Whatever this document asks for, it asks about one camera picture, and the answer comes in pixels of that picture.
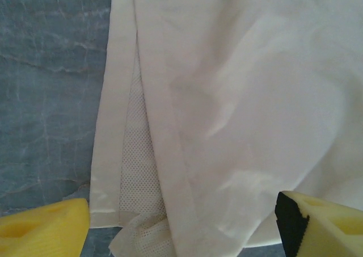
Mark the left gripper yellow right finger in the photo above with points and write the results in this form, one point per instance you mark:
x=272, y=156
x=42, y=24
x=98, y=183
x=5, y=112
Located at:
x=326, y=231

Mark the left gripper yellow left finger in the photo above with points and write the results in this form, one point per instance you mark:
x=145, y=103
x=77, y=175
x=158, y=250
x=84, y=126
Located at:
x=37, y=231

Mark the cream shorts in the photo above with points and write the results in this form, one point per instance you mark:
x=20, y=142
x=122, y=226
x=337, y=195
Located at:
x=241, y=98

